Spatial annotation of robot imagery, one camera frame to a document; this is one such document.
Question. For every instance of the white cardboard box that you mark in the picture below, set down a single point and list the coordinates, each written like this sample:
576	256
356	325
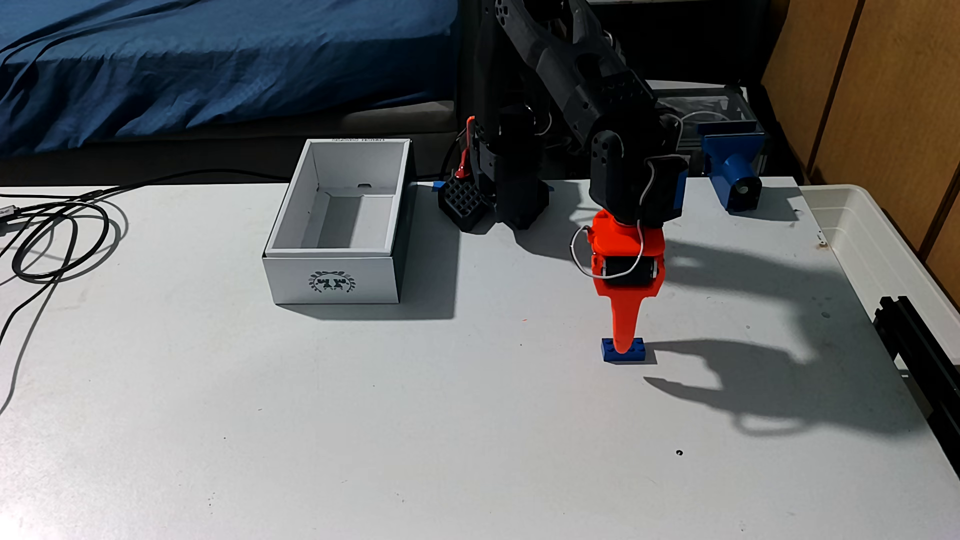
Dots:
330	281

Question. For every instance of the blue printed clamp mount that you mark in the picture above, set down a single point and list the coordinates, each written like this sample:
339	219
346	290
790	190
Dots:
733	176

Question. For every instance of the wooden cabinet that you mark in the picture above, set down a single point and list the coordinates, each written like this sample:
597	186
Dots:
892	90

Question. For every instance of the white plastic bin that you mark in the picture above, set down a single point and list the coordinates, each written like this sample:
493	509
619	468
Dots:
862	240

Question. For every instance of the blue bed sheet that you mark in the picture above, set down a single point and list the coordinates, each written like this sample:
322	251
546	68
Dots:
225	60

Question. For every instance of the black aluminium extrusion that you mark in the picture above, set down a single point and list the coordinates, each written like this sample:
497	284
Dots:
919	352

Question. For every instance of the clear enclosure with black frame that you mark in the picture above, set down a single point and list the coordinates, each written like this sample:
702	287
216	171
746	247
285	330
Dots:
712	101

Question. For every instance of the blue toy brick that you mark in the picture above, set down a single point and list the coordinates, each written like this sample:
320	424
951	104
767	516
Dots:
639	352

